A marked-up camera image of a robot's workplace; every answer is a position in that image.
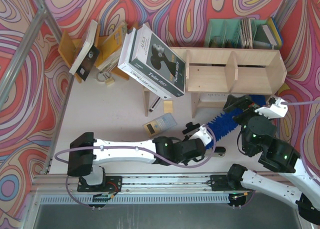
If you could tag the large Twins story book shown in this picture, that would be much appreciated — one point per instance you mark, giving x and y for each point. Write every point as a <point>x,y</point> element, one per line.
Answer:
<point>159,62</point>

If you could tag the small wooden stand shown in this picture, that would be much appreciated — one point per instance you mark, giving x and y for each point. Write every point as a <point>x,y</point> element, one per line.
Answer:
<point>146,100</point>

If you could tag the white Ciokladfabriken book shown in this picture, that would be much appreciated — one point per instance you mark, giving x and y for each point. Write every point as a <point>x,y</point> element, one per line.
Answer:
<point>125,65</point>

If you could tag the brass padlock with ring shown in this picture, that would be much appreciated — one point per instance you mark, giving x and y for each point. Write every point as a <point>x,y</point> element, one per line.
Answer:
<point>105,78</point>

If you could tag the yellow paperback book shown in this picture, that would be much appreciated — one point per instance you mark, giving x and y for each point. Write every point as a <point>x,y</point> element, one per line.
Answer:
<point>110,49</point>

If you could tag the black cover white book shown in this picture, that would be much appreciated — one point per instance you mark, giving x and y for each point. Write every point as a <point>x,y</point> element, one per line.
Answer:
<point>86,52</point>

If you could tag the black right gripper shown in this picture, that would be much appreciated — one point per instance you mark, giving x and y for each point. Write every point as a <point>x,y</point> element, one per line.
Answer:
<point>243,109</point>

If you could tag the light wooden bookshelf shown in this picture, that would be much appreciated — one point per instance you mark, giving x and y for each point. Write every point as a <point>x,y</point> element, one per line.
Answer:
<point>231,71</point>

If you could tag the black white pen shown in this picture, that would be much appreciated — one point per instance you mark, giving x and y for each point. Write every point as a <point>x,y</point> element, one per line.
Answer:
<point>154,104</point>

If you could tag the blue microfiber duster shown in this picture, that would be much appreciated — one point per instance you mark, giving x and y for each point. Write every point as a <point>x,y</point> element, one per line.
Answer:
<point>223,124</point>

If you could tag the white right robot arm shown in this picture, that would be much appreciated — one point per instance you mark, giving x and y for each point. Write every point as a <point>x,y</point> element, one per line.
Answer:
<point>257,136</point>

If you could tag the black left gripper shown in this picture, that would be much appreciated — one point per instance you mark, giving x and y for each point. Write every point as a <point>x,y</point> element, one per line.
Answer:
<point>208,144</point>

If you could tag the blue cover book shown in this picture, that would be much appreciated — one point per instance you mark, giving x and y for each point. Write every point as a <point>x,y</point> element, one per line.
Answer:
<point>273,33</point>

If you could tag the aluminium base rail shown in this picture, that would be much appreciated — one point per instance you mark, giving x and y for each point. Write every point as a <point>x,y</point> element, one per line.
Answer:
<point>171,183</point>

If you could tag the yellow wooden book holder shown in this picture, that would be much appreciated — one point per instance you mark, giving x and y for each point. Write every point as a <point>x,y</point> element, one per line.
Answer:
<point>67,47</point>

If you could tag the yellow sticky note pad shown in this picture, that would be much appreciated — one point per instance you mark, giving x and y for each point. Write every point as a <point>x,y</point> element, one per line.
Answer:
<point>168,106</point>

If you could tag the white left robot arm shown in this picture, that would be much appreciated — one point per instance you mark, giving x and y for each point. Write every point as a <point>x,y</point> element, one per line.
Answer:
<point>87,153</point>

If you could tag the teal file organizer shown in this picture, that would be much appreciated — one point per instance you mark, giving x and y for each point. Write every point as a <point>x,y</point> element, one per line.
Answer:
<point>227,33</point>

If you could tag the grey black stapler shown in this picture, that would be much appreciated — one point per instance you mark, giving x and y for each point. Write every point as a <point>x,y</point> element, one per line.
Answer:
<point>218,152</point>

